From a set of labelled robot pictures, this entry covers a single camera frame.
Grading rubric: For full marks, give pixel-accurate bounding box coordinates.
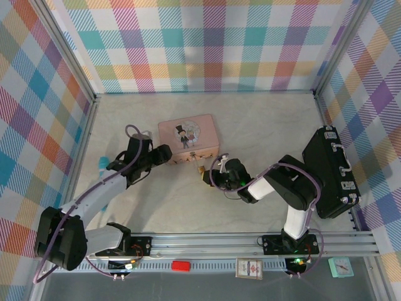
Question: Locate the playing card deck box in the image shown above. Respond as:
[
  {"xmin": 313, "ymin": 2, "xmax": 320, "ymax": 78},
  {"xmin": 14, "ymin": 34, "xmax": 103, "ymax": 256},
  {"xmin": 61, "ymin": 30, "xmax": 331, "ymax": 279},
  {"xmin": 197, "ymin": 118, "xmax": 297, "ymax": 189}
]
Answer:
[{"xmin": 235, "ymin": 257, "xmax": 263, "ymax": 279}]

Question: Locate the small black control board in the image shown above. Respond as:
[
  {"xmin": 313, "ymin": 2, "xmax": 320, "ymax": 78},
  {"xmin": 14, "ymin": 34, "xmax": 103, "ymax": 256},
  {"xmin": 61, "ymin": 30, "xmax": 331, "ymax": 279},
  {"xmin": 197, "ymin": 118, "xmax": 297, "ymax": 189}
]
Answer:
[
  {"xmin": 108, "ymin": 259, "xmax": 141, "ymax": 273},
  {"xmin": 286, "ymin": 257, "xmax": 310, "ymax": 273}
]

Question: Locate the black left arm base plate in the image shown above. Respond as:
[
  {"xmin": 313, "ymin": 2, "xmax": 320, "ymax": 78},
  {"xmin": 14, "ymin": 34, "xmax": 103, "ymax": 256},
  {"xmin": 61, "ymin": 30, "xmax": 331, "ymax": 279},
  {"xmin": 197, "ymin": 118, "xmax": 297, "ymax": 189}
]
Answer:
[{"xmin": 125, "ymin": 235, "xmax": 154, "ymax": 257}]

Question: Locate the aluminium extrusion frame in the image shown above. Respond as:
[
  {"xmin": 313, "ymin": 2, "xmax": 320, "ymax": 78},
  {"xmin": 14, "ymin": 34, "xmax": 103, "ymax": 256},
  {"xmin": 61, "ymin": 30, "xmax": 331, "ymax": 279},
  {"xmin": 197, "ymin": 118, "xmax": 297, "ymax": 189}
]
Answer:
[{"xmin": 29, "ymin": 0, "xmax": 382, "ymax": 301}]

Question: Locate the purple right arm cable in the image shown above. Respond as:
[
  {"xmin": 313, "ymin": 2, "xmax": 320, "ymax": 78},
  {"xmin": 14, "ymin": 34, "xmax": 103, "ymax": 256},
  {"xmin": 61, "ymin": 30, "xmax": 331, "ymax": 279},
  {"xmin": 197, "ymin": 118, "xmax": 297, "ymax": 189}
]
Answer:
[{"xmin": 209, "ymin": 159, "xmax": 326, "ymax": 278}]

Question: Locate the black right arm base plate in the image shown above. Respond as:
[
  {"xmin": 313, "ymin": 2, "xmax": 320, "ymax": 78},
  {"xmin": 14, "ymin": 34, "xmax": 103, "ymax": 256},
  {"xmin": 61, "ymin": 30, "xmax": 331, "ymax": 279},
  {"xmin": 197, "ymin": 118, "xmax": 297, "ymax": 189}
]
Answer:
[{"xmin": 261, "ymin": 234, "xmax": 318, "ymax": 255}]

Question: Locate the black hard carrying case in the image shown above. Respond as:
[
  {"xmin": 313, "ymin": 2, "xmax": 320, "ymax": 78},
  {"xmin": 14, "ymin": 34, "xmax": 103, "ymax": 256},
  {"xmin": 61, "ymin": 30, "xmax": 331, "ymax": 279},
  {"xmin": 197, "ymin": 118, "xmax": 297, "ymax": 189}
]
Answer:
[{"xmin": 301, "ymin": 125, "xmax": 363, "ymax": 219}]

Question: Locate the brass padlock with steel shackle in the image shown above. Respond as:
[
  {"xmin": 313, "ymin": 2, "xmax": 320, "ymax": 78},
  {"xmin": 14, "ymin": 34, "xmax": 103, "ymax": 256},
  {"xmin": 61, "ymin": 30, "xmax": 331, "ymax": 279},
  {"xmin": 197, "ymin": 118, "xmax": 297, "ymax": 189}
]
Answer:
[{"xmin": 191, "ymin": 152, "xmax": 207, "ymax": 175}]

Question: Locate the pink wedding cartoon tin box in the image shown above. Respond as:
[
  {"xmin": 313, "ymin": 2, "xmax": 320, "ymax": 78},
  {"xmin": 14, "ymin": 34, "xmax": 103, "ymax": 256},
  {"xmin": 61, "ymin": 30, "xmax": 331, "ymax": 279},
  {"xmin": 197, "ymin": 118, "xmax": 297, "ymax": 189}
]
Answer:
[{"xmin": 157, "ymin": 113, "xmax": 219, "ymax": 166}]

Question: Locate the teal cylindrical toy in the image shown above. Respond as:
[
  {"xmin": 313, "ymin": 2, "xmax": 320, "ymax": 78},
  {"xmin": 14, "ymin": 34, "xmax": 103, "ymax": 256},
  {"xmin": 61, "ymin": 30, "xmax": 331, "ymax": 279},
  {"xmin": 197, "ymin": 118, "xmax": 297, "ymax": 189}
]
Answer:
[{"xmin": 98, "ymin": 157, "xmax": 110, "ymax": 217}]

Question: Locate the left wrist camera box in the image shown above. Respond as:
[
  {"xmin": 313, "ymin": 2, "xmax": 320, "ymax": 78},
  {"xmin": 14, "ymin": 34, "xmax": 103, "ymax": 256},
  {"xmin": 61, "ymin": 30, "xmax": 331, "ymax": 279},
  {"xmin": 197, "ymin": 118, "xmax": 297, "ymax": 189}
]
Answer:
[{"xmin": 128, "ymin": 130, "xmax": 154, "ymax": 155}]

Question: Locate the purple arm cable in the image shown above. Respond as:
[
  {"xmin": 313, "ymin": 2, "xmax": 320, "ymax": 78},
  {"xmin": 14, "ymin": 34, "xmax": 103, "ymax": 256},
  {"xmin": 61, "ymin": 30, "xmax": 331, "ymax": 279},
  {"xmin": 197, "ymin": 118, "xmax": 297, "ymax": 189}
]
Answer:
[
  {"xmin": 33, "ymin": 124, "xmax": 150, "ymax": 285},
  {"xmin": 209, "ymin": 159, "xmax": 326, "ymax": 278}
]

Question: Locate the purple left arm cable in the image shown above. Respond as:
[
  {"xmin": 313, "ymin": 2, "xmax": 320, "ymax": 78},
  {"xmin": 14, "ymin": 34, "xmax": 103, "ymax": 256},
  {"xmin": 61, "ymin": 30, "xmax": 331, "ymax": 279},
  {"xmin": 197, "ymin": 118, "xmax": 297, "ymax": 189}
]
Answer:
[{"xmin": 33, "ymin": 124, "xmax": 150, "ymax": 285}]

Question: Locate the grey slotted cable duct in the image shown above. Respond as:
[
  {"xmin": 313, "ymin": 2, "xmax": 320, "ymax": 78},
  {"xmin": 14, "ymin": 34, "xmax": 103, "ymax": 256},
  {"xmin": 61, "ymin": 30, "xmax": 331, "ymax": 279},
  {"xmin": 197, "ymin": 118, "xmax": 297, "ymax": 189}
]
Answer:
[{"xmin": 46, "ymin": 261, "xmax": 303, "ymax": 273}]

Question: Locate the mint green alarm clock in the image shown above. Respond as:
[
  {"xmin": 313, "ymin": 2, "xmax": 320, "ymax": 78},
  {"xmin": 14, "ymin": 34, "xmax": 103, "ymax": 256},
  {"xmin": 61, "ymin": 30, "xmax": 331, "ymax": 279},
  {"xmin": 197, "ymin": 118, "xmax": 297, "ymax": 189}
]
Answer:
[{"xmin": 328, "ymin": 256, "xmax": 351, "ymax": 278}]

